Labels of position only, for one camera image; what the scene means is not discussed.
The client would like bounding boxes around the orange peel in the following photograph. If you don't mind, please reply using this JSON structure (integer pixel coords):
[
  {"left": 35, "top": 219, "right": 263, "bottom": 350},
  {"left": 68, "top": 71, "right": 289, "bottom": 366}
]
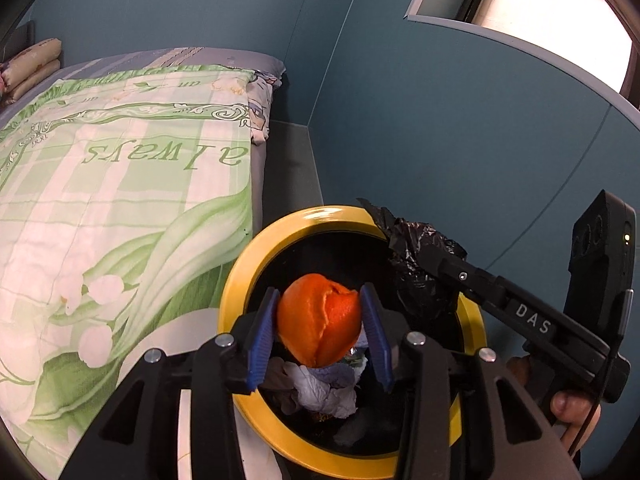
[{"left": 277, "top": 273, "right": 361, "bottom": 368}]

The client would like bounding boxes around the black plastic bag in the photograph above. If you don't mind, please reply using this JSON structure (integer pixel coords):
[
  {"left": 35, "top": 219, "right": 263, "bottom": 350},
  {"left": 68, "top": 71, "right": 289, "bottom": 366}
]
[{"left": 358, "top": 198, "right": 468, "bottom": 316}]

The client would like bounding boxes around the white tissue bundle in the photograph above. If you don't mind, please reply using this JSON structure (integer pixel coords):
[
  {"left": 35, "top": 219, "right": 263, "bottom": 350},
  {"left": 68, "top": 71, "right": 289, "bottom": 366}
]
[{"left": 283, "top": 361, "right": 367, "bottom": 419}]

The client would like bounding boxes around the purple foam fruit net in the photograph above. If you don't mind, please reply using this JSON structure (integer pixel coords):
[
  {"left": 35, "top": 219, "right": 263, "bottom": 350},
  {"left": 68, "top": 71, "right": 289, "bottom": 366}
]
[{"left": 283, "top": 360, "right": 367, "bottom": 403}]

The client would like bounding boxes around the yellow rimmed trash bin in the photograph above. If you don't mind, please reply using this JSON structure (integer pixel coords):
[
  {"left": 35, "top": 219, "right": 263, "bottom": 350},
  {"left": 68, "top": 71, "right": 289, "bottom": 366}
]
[{"left": 217, "top": 204, "right": 490, "bottom": 480}]

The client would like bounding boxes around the right hand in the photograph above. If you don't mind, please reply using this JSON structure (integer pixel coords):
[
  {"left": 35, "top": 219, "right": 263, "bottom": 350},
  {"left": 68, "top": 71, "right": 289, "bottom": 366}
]
[{"left": 505, "top": 353, "right": 604, "bottom": 456}]

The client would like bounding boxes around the green floral quilt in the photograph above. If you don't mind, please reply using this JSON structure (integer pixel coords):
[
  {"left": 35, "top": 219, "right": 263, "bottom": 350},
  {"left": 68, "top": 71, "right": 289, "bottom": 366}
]
[{"left": 0, "top": 63, "right": 274, "bottom": 480}]

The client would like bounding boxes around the grey bed with headboard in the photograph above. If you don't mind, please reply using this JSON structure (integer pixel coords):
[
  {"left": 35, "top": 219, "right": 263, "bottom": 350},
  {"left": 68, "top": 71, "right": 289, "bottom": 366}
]
[{"left": 0, "top": 19, "right": 289, "bottom": 480}]

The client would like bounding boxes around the beige folded blanket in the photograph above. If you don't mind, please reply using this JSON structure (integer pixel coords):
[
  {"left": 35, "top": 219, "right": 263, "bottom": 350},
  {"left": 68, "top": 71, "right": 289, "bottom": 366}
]
[{"left": 1, "top": 38, "right": 62, "bottom": 104}]

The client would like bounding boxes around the window with grey frame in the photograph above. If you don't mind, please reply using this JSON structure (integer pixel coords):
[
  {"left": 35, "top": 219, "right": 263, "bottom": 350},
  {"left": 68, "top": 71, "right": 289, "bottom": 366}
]
[{"left": 405, "top": 0, "right": 639, "bottom": 106}]

